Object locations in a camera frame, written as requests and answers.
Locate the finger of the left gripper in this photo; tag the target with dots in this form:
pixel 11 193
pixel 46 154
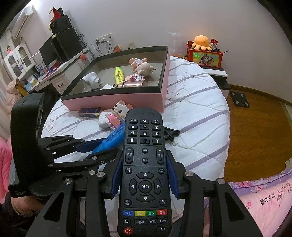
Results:
pixel 68 144
pixel 92 160

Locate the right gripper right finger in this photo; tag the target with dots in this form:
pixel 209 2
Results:
pixel 228 216

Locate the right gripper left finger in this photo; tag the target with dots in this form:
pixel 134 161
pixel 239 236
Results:
pixel 77 207

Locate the blue highlighter pen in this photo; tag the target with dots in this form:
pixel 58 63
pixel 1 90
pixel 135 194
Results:
pixel 113 140

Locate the white earbuds case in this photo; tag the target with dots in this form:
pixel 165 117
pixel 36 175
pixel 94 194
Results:
pixel 105 120

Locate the dark blue small box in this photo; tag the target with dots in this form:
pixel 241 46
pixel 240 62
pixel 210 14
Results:
pixel 90 112

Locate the black tv remote control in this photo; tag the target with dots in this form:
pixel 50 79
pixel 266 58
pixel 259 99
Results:
pixel 144 197

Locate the pink white block cat toy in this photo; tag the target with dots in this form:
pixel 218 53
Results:
pixel 117 115

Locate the white hair dryer toy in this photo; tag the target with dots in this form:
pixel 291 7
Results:
pixel 91 82

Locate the black hair clip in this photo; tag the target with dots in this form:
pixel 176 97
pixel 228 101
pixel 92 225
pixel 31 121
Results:
pixel 170 134

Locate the rose gold cylinder case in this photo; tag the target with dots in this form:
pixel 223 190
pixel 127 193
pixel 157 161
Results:
pixel 131 84

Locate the yellow highlighter pen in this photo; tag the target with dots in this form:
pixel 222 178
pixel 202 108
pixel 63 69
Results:
pixel 119 75

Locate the pink pig doll figure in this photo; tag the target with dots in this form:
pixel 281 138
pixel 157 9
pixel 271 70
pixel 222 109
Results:
pixel 141 67

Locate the white charger adapter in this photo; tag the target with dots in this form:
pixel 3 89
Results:
pixel 107 86

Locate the pink brick block toy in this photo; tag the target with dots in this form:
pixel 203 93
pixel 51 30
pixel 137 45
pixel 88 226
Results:
pixel 134 77

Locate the person's left hand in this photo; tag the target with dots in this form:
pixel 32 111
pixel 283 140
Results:
pixel 26 206

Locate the pink floral bedding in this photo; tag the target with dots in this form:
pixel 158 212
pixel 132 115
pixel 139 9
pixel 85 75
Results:
pixel 268 200

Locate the white desk with drawers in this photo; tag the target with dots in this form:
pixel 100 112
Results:
pixel 61 77

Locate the black computer monitor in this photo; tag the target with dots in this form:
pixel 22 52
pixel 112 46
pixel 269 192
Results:
pixel 48 52

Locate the white glass cabinet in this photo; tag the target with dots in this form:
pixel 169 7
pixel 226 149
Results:
pixel 19 62

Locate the orange lid water bottle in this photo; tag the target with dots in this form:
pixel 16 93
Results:
pixel 84 60

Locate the pink box with black rim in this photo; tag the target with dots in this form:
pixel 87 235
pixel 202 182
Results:
pixel 152 94

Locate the large black speaker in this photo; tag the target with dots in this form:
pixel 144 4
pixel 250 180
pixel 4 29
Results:
pixel 66 44

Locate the orange snack bag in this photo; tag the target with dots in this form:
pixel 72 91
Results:
pixel 117 49

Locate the white striped quilted tablecloth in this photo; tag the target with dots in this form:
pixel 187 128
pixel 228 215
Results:
pixel 194 105

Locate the black bathroom scale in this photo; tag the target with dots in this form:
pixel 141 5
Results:
pixel 239 99

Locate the small black speaker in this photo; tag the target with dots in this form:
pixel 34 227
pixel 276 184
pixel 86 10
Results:
pixel 60 24

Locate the red triangular flag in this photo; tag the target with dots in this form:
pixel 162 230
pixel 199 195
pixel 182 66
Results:
pixel 56 14

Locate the low white black cabinet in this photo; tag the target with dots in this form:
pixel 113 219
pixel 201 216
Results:
pixel 220 77

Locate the red toy storage box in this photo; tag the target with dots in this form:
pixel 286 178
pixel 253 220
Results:
pixel 204 58

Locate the orange octopus plush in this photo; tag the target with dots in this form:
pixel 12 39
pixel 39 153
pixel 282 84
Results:
pixel 201 42

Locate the white wall power strip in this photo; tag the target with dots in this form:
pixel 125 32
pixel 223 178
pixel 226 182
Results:
pixel 108 37

